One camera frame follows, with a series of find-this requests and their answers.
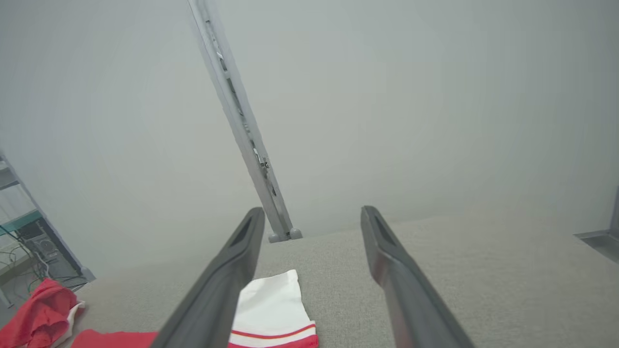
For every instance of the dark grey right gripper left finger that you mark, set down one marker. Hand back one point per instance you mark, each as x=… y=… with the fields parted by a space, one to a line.
x=217 y=295

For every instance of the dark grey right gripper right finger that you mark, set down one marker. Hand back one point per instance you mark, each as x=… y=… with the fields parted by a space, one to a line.
x=411 y=304

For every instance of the red white-lined Bulls shorts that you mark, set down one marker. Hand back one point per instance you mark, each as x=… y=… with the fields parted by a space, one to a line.
x=271 y=299

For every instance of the grey fabric covered table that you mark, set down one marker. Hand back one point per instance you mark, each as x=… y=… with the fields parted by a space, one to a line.
x=508 y=290

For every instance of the black computer tower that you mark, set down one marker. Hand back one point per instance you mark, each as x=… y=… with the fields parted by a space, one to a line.
x=43 y=249

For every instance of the green desk top edge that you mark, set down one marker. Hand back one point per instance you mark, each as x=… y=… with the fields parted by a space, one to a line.
x=19 y=223

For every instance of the grey shelf frame post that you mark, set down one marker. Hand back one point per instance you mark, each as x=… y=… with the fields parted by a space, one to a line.
x=63 y=241

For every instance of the grey round-footed partition post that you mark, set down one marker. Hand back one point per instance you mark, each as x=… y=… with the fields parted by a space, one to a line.
x=242 y=125

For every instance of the grey bracket-footed partition post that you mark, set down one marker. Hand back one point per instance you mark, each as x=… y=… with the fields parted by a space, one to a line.
x=599 y=241

